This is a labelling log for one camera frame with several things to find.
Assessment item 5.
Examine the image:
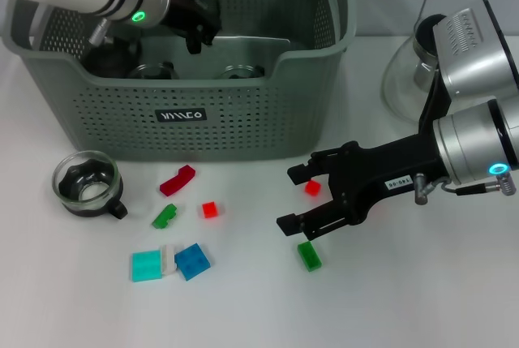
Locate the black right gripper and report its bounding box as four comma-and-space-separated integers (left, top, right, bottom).
275, 131, 444, 242

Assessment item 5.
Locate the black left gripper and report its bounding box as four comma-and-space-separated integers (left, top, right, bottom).
161, 0, 223, 55

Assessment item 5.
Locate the grey perforated storage basket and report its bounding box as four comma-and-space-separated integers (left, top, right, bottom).
2, 0, 358, 162

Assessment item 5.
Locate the green rectangular brick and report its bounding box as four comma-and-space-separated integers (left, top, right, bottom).
297, 240, 324, 273

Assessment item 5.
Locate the dark brown clay teapot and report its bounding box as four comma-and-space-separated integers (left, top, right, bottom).
83, 35, 144, 79

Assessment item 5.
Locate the dark red curved brick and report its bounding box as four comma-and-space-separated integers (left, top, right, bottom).
160, 164, 197, 197

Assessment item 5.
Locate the blue square brick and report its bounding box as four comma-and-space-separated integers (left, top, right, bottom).
174, 243, 212, 281

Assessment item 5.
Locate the translucent green stepped brick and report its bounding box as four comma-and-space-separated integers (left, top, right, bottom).
152, 203, 179, 230

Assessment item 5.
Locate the small white brick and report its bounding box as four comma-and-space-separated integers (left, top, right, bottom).
160, 244, 179, 275

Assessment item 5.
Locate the cyan flat brick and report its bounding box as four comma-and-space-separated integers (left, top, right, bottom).
130, 249, 165, 283

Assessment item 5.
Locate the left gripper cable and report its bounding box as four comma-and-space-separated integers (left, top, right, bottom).
88, 18, 110, 47

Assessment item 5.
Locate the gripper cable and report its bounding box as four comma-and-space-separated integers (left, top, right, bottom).
88, 18, 110, 47
413, 171, 518, 205

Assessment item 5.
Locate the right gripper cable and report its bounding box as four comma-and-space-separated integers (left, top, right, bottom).
413, 171, 518, 205

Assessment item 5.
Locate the glass pitcher black handle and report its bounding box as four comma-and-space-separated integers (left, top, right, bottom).
382, 14, 453, 138

